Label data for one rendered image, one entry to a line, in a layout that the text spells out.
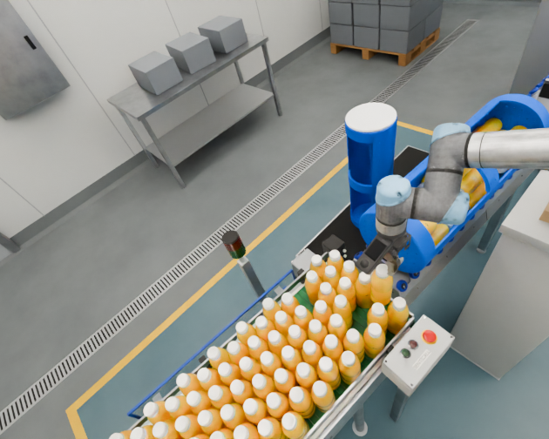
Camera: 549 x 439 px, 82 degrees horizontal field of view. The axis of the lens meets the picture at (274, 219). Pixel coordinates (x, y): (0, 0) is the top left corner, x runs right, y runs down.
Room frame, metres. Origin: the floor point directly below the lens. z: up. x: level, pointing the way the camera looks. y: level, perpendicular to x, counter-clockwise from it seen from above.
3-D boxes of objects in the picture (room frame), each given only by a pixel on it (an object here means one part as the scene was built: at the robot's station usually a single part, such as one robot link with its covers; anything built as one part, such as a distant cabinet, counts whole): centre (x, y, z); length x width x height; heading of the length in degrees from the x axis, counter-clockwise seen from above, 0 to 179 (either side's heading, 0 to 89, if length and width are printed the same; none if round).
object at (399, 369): (0.25, -0.27, 1.05); 0.20 x 0.10 x 0.10; 116
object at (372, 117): (1.48, -0.70, 1.03); 0.28 x 0.28 x 0.01
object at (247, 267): (0.76, 0.17, 0.55); 0.04 x 0.04 x 1.10; 26
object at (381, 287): (0.47, -0.26, 1.11); 0.07 x 0.07 x 0.19
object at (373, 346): (0.35, -0.18, 0.99); 0.07 x 0.07 x 0.19
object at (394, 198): (0.48, -0.29, 1.51); 0.09 x 0.08 x 0.11; 53
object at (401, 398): (0.25, -0.27, 0.50); 0.04 x 0.04 x 1.00; 26
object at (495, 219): (1.00, -1.30, 0.31); 0.06 x 0.06 x 0.63; 26
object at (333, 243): (0.76, -0.20, 0.95); 0.10 x 0.07 x 0.10; 26
